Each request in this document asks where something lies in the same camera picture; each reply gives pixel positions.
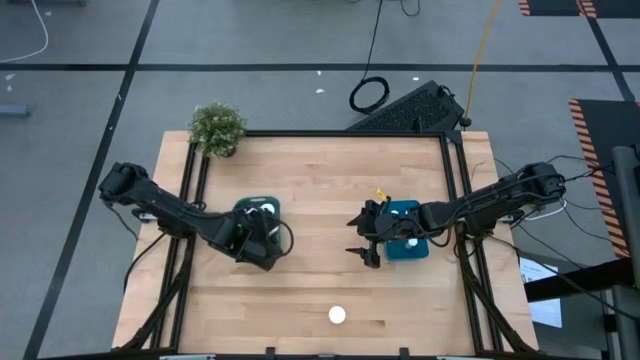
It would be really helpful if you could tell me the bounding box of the narrow black hazard-striped mat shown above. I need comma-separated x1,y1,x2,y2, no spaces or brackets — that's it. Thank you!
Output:
517,0,640,20

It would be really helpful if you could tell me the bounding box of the black keyboard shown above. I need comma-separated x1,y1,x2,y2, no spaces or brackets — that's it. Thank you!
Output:
345,79,465,134

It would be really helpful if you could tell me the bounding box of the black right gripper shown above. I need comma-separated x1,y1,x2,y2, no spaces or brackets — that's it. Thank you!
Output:
345,199,424,269

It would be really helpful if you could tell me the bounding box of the yellow cable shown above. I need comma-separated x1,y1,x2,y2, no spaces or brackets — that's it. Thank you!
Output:
462,0,503,127

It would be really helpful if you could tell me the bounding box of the black aluminium table frame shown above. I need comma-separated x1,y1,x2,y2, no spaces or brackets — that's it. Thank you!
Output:
113,128,541,360

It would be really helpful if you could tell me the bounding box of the blue plastic bin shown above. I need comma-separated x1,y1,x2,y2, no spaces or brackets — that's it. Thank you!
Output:
384,199,430,262

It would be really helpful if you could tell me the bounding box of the grey metal bar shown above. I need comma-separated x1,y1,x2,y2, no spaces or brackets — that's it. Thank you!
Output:
0,103,31,119

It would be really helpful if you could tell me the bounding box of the black beam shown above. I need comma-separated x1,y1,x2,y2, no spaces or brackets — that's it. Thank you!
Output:
524,258,636,304

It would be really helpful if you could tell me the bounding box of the coiled black cable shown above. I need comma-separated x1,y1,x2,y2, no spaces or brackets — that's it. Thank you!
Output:
348,0,392,116

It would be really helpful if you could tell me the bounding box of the teal plastic bin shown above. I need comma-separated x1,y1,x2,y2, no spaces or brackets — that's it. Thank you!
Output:
232,196,283,251

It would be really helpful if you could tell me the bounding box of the grey metal post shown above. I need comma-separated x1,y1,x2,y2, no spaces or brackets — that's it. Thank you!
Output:
612,144,640,360

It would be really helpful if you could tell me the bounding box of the potted green plant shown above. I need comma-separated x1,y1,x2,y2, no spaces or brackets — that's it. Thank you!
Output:
188,101,248,159

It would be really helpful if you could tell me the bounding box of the white floor cable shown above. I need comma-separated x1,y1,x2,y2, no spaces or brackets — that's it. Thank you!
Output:
0,0,50,64

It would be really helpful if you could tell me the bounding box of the white cable by arm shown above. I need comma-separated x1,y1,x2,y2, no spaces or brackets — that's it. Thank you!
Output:
524,199,569,222

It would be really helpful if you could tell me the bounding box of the large black hazard-striped mat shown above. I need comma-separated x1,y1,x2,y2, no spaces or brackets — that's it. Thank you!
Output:
568,98,640,260

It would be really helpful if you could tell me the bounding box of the white paper sheet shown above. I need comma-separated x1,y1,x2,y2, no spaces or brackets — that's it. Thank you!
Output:
519,257,564,329

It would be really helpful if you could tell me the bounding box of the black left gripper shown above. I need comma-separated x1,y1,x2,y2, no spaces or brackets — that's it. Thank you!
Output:
232,209,284,272

